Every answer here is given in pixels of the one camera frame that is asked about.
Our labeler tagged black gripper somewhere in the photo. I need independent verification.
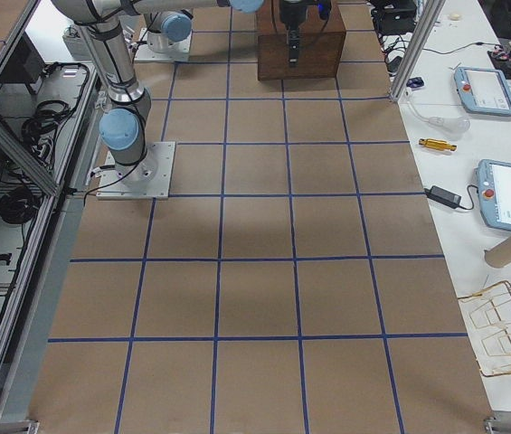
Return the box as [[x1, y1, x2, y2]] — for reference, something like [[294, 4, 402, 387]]
[[279, 0, 305, 67]]

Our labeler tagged dark wooden drawer cabinet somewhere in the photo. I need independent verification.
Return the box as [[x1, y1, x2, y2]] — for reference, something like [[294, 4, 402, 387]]
[[256, 1, 346, 81]]

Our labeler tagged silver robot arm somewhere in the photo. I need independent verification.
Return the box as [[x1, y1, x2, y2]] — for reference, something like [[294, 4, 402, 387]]
[[144, 10, 193, 53], [53, 1, 263, 189]]

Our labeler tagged blue computer mouse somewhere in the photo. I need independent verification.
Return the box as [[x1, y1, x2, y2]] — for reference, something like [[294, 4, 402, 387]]
[[406, 77, 425, 89]]

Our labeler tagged clear light bulb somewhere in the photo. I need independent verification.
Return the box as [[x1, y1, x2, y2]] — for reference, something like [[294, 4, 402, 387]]
[[403, 88, 470, 135]]

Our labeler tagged far teach pendant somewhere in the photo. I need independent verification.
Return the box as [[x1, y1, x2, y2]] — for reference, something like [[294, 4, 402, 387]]
[[453, 66, 511, 118]]

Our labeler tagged teach pendant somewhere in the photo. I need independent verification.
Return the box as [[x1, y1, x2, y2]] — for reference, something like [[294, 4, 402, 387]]
[[476, 159, 511, 231], [453, 66, 511, 118]]

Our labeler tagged black power adapter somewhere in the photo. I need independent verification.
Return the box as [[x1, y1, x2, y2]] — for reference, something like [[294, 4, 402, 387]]
[[424, 185, 461, 209]]

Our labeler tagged near teach pendant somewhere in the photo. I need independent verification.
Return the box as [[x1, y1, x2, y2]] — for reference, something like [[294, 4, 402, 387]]
[[476, 159, 511, 231]]

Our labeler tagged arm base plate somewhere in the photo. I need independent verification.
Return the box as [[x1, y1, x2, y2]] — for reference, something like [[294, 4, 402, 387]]
[[96, 141, 176, 200], [131, 27, 192, 62]]

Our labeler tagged aluminium frame post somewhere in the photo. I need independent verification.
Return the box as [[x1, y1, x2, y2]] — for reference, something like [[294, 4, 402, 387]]
[[389, 0, 445, 102]]

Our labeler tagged gold wire rack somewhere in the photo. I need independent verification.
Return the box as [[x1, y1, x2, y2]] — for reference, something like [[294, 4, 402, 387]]
[[458, 280, 511, 378]]

